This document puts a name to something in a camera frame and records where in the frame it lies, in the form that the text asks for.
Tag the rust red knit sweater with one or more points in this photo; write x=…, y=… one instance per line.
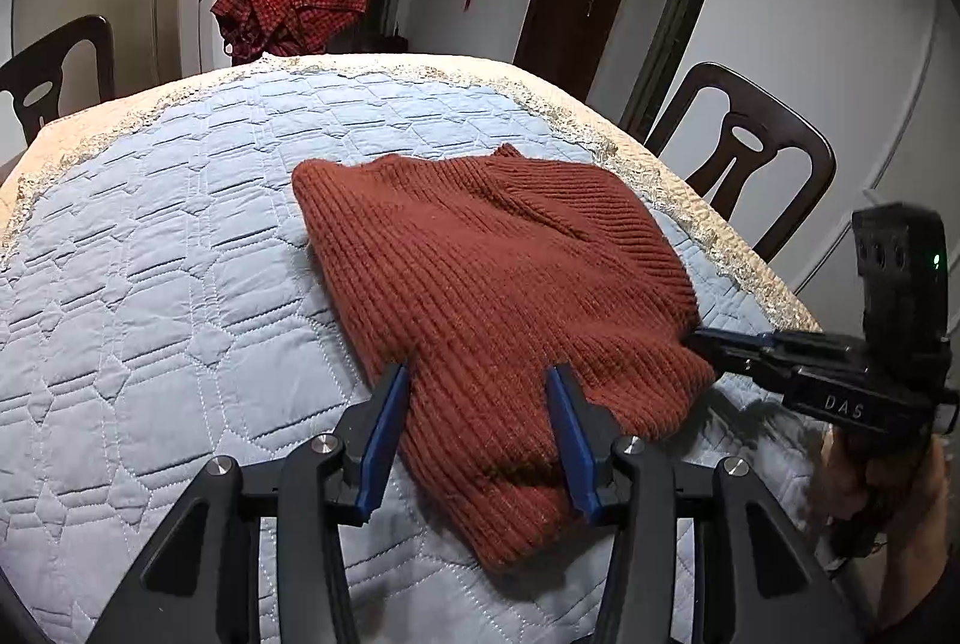
x=487, y=277

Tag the quilted blue beige blanket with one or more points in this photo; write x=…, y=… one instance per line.
x=150, y=277

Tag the grey framed door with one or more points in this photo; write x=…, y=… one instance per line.
x=675, y=37

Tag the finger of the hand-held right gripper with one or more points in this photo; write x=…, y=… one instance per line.
x=731, y=340
x=750, y=370

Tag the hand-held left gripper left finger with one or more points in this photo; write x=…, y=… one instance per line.
x=379, y=441

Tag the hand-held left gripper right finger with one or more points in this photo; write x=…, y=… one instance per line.
x=574, y=456

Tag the person's right hand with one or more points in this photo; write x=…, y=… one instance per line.
x=911, y=501

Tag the person's right forearm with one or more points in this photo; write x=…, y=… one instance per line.
x=926, y=599

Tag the dark wooden chair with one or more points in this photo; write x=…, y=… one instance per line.
x=810, y=157
x=97, y=59

